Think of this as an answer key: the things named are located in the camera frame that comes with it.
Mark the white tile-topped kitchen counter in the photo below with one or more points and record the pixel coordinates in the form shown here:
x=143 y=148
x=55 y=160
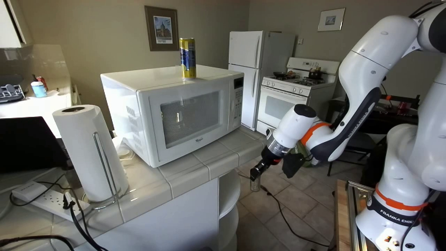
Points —
x=185 y=172

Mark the white paper towel roll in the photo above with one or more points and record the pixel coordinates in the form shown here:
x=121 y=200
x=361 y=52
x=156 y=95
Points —
x=78 y=148

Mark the white power strip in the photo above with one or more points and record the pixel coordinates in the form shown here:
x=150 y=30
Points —
x=42 y=197

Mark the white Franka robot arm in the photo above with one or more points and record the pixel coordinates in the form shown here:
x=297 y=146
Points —
x=366 y=61

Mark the small white round container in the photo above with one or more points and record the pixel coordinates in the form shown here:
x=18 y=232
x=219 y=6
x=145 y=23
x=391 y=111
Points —
x=125 y=153

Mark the white refrigerator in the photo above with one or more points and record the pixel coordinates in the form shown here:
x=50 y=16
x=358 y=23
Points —
x=251 y=70

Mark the white upper wall cabinet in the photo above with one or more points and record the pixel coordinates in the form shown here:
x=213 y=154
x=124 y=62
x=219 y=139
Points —
x=8 y=23

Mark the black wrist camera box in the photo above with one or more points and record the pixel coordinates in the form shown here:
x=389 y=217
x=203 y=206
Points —
x=292 y=165

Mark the small red can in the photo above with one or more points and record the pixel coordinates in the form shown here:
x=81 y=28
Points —
x=42 y=80

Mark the small white plastic bottle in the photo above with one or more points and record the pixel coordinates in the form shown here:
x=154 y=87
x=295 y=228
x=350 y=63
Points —
x=37 y=90

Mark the glass spice bottle black cap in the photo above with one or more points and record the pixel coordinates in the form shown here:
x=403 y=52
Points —
x=253 y=185

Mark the white kitchen stove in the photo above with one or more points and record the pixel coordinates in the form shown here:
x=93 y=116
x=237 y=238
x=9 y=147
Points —
x=287 y=98

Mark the dark kettle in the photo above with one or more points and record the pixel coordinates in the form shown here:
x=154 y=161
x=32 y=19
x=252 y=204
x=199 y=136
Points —
x=316 y=76

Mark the black dish rack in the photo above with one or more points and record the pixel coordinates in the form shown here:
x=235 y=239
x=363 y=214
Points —
x=9 y=93

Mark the large dark framed picture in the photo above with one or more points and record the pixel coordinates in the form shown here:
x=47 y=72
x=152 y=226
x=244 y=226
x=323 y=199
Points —
x=161 y=28

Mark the metal paper towel holder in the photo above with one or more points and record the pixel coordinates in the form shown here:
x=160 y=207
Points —
x=106 y=162

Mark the black flat screen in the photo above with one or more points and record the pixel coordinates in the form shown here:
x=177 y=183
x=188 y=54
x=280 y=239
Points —
x=28 y=144

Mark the black frying pan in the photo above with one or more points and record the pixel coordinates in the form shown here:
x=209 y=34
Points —
x=284 y=76

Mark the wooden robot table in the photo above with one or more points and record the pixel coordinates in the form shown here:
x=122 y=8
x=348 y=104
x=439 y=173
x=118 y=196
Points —
x=343 y=214

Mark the small white framed picture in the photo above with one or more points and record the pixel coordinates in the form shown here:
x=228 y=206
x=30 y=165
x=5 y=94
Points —
x=330 y=20

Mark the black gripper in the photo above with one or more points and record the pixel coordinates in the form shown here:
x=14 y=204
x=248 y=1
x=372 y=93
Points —
x=270 y=158

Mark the white microwave oven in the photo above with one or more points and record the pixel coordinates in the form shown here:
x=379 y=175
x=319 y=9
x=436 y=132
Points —
x=185 y=120

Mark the blue yellow spray can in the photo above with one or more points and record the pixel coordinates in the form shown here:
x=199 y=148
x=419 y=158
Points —
x=186 y=58

